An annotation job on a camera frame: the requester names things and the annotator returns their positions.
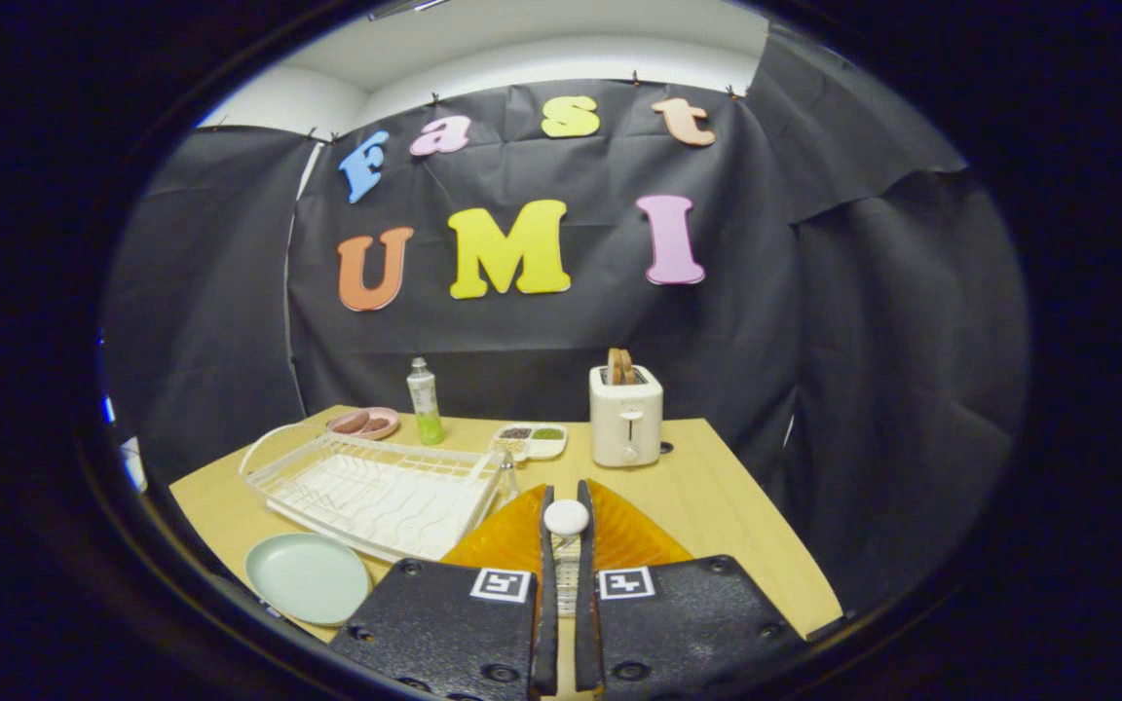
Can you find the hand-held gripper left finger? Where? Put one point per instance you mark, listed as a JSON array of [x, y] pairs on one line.
[[546, 633]]

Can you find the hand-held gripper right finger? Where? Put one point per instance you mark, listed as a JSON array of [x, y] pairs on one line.
[[587, 633]]

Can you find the pale green plate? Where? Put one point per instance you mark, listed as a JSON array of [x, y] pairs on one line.
[[308, 579]]

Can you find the white divided dish of beans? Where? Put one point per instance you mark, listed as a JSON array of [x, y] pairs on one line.
[[551, 448]]

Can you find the pink oval plate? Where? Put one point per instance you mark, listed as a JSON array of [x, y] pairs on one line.
[[393, 424]]

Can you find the white toaster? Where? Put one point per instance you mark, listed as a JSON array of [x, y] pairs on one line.
[[624, 428]]

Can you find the green tea bottle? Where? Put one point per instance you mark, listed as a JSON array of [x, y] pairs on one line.
[[425, 409]]

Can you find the bread slice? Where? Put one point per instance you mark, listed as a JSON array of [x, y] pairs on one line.
[[619, 365]]

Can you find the black backdrop cloth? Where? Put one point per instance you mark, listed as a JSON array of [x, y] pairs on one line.
[[522, 350]]

